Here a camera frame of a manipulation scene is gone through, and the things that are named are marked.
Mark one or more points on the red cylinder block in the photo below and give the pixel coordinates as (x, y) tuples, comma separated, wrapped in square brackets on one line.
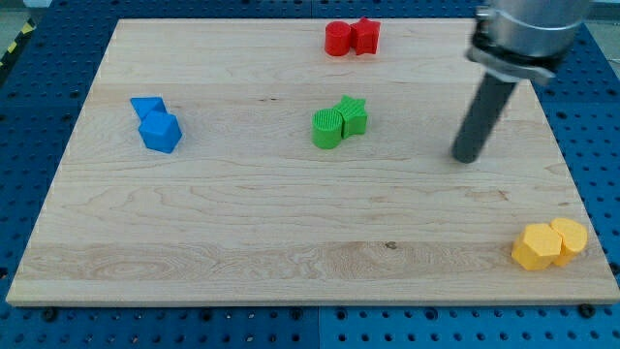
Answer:
[(337, 38)]

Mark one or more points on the blue cube block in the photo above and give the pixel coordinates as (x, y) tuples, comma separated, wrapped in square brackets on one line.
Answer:
[(160, 131)]

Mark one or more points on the red star block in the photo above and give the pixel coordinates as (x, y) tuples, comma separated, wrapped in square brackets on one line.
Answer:
[(365, 35)]

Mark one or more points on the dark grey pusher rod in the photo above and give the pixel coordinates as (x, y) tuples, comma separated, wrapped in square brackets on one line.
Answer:
[(481, 117)]

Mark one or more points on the yellow rounded block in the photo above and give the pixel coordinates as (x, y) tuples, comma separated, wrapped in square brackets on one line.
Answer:
[(574, 238)]

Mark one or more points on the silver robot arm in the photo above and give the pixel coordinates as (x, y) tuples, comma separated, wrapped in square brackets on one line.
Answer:
[(525, 39)]

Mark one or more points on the green cylinder block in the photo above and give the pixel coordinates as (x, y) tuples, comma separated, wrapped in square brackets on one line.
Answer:
[(327, 127)]

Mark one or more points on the yellow hexagon block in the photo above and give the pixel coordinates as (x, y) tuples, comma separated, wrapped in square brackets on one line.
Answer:
[(536, 247)]

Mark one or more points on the green star block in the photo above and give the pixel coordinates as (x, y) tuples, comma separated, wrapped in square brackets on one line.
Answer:
[(354, 116)]

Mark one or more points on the blue triangle block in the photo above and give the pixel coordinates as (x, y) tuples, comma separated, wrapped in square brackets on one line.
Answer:
[(143, 106)]

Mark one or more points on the light wooden board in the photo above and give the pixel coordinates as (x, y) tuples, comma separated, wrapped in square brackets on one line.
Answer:
[(246, 210)]

